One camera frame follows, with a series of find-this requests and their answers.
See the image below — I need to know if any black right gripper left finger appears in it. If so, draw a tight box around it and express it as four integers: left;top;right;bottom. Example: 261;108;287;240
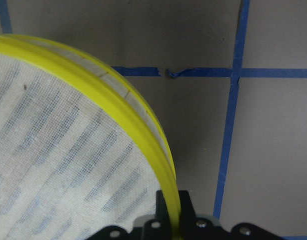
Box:
143;190;172;240

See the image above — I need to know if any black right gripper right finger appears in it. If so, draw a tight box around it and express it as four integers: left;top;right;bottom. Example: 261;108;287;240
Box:
178;190;214;240

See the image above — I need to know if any yellow bamboo steamer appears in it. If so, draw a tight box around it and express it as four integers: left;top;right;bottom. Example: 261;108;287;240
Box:
0;34;181;240

